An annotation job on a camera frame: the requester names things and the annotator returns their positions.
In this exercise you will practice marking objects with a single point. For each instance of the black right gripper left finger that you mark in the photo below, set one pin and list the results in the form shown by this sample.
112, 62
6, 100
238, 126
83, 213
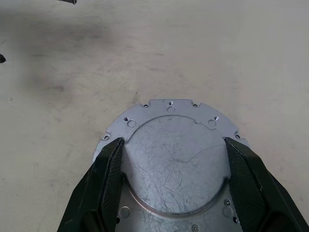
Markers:
101, 188

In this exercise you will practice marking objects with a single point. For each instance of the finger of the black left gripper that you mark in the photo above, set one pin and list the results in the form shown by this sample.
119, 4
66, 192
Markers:
2, 59
70, 2

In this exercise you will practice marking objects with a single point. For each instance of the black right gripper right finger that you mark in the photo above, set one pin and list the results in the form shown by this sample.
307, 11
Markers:
253, 193

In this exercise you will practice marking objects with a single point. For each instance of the round silver motor lid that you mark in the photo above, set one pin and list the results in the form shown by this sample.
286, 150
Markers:
169, 157

